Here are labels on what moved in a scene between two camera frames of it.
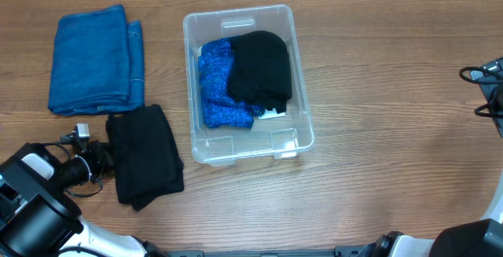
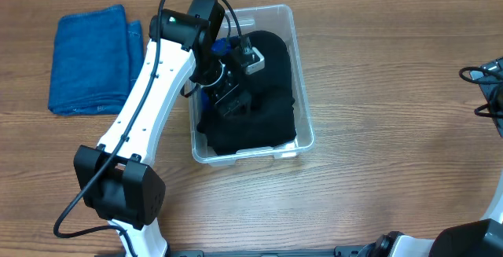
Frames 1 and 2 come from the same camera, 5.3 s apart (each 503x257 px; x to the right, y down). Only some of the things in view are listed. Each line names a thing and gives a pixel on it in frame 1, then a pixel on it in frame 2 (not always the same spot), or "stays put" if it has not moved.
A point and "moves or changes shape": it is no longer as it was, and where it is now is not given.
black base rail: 340,251 stays put
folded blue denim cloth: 97,64 stays put
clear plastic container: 284,137 stays put
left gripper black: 103,154 -> 222,97
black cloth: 145,152 moves or changes shape
